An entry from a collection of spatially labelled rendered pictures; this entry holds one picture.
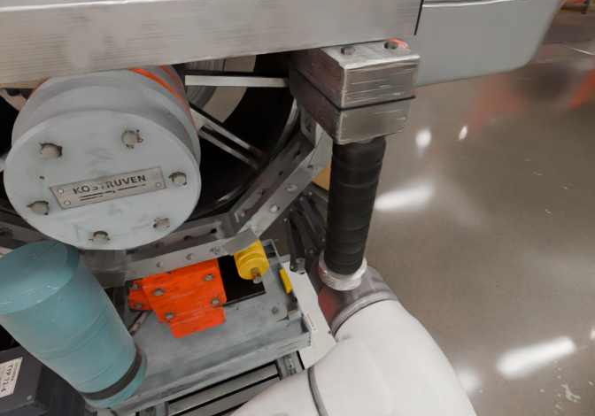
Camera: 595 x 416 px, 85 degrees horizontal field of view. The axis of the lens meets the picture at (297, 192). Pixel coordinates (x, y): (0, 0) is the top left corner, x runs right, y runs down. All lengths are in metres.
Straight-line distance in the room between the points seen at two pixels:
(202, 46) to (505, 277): 1.37
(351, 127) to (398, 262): 1.16
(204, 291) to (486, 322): 0.96
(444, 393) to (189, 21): 0.34
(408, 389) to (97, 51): 0.34
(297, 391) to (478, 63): 0.71
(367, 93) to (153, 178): 0.17
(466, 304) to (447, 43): 0.88
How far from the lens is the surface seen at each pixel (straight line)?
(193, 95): 0.68
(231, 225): 0.55
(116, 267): 0.55
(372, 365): 0.36
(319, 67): 0.21
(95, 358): 0.49
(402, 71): 0.20
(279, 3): 0.19
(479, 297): 1.35
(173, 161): 0.27
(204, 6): 0.18
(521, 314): 1.38
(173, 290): 0.59
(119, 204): 0.29
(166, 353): 0.91
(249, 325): 0.90
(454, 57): 0.78
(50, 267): 0.42
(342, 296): 0.40
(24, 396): 0.74
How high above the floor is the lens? 1.01
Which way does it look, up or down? 40 degrees down
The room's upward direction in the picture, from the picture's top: straight up
